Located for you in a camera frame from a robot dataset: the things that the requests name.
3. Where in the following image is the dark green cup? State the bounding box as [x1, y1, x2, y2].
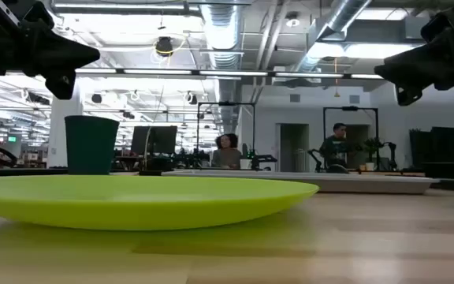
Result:
[64, 114, 121, 176]

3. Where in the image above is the seated person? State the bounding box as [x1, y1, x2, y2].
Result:
[210, 133, 243, 170]

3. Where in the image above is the lime green plate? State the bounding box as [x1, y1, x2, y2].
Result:
[0, 174, 321, 232]

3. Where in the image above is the long ceiling light strip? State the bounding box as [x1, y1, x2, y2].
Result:
[75, 67, 385, 80]

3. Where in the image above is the black equipment cabinet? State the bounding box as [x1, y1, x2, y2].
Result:
[409, 126, 454, 169]

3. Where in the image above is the black computer monitor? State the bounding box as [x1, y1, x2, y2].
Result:
[131, 125, 178, 155]

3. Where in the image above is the silver ceiling air duct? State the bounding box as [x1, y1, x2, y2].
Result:
[199, 0, 247, 135]
[293, 0, 374, 74]

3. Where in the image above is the black ceiling pendant device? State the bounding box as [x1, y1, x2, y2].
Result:
[154, 35, 174, 56]

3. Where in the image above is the green potted plant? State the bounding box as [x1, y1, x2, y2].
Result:
[363, 136, 384, 171]

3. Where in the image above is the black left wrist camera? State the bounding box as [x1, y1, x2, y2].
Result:
[0, 0, 57, 29]

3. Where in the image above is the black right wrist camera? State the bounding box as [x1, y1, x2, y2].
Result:
[420, 3, 454, 44]

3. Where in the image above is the black metal station frame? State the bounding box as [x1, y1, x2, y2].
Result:
[196, 101, 256, 166]
[322, 106, 380, 171]

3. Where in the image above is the person at robot station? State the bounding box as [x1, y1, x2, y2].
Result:
[319, 122, 350, 174]

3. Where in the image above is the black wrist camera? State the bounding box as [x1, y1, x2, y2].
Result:
[420, 3, 454, 44]
[0, 0, 57, 29]

